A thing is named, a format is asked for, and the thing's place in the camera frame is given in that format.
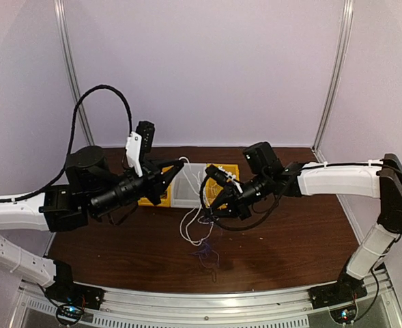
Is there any left circuit board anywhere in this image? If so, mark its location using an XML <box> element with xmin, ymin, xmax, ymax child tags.
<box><xmin>55</xmin><ymin>304</ymin><xmax>84</xmax><ymax>324</ymax></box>

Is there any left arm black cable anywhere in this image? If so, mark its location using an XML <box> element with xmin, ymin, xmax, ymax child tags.
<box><xmin>0</xmin><ymin>84</ymin><xmax>134</xmax><ymax>206</ymax></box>

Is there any aluminium front rail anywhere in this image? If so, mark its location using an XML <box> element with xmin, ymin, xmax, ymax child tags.
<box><xmin>6</xmin><ymin>271</ymin><xmax>402</xmax><ymax>327</ymax></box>

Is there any purple cable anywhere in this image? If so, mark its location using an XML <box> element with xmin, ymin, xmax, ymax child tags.
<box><xmin>188</xmin><ymin>218</ymin><xmax>222</xmax><ymax>274</ymax></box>

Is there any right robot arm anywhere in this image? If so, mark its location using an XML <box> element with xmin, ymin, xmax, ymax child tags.
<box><xmin>201</xmin><ymin>141</ymin><xmax>402</xmax><ymax>302</ymax></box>

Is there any white cable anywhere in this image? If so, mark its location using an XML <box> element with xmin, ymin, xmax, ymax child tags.
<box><xmin>178</xmin><ymin>156</ymin><xmax>242</xmax><ymax>246</ymax></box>

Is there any right circuit board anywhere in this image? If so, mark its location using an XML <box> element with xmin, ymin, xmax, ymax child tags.
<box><xmin>330</xmin><ymin>307</ymin><xmax>357</xmax><ymax>325</ymax></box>

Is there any right frame post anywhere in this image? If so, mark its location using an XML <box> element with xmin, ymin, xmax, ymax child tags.
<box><xmin>312</xmin><ymin>0</ymin><xmax>354</xmax><ymax>155</ymax></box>

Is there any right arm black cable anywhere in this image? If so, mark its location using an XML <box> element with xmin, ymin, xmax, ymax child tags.
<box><xmin>199</xmin><ymin>174</ymin><xmax>290</xmax><ymax>232</ymax></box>

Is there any frame post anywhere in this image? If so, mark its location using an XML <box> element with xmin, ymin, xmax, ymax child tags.
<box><xmin>312</xmin><ymin>0</ymin><xmax>354</xmax><ymax>155</ymax></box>
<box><xmin>53</xmin><ymin>0</ymin><xmax>95</xmax><ymax>146</ymax></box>

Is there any circuit board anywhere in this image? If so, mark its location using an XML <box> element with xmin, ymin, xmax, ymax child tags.
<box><xmin>330</xmin><ymin>307</ymin><xmax>357</xmax><ymax>325</ymax></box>
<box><xmin>55</xmin><ymin>304</ymin><xmax>84</xmax><ymax>324</ymax></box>

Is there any white bin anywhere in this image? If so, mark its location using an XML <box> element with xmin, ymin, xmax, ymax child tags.
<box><xmin>171</xmin><ymin>163</ymin><xmax>207</xmax><ymax>208</ymax></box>

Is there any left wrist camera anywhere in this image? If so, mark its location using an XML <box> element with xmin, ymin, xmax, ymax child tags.
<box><xmin>124</xmin><ymin>120</ymin><xmax>156</xmax><ymax>177</ymax></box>

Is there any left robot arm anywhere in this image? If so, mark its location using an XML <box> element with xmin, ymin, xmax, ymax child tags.
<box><xmin>0</xmin><ymin>146</ymin><xmax>184</xmax><ymax>303</ymax></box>

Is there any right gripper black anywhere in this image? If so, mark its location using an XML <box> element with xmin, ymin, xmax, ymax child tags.
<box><xmin>205</xmin><ymin>171</ymin><xmax>272</xmax><ymax>220</ymax></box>

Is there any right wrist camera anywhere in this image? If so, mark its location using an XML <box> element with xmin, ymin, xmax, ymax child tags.
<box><xmin>205</xmin><ymin>164</ymin><xmax>243</xmax><ymax>193</ymax></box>

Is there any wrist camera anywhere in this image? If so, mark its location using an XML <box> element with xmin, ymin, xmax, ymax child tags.
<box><xmin>205</xmin><ymin>164</ymin><xmax>243</xmax><ymax>193</ymax></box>
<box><xmin>124</xmin><ymin>120</ymin><xmax>156</xmax><ymax>177</ymax></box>

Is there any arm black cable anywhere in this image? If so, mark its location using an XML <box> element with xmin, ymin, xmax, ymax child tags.
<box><xmin>0</xmin><ymin>84</ymin><xmax>134</xmax><ymax>206</ymax></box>
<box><xmin>199</xmin><ymin>174</ymin><xmax>290</xmax><ymax>232</ymax></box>

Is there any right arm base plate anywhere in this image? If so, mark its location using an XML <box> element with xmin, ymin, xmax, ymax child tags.
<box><xmin>308</xmin><ymin>282</ymin><xmax>367</xmax><ymax>309</ymax></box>

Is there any left frame post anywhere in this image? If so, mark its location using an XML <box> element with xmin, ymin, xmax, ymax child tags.
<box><xmin>53</xmin><ymin>0</ymin><xmax>95</xmax><ymax>146</ymax></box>

